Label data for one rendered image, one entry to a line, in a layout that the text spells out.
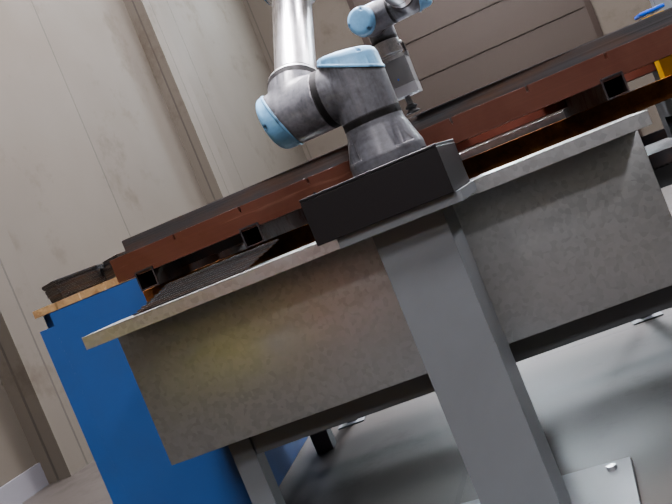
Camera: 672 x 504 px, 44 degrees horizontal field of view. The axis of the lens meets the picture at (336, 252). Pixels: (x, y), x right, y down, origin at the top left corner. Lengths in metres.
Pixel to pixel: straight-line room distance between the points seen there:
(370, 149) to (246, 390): 0.76
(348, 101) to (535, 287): 0.64
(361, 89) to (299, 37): 0.25
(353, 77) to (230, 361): 0.80
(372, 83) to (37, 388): 3.25
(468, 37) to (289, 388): 8.33
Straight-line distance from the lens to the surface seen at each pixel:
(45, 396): 4.53
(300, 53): 1.71
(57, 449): 4.52
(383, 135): 1.54
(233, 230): 2.02
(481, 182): 1.73
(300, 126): 1.61
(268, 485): 2.20
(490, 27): 10.07
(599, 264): 1.92
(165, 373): 2.09
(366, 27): 2.23
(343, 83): 1.56
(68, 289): 2.54
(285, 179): 2.02
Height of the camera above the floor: 0.72
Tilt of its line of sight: 3 degrees down
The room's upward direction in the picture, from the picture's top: 22 degrees counter-clockwise
